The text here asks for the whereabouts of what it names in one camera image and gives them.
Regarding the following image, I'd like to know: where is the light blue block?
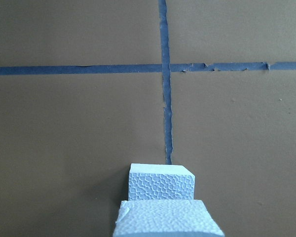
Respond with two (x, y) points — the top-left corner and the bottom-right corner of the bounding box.
(113, 199), (224, 237)
(128, 163), (195, 200)

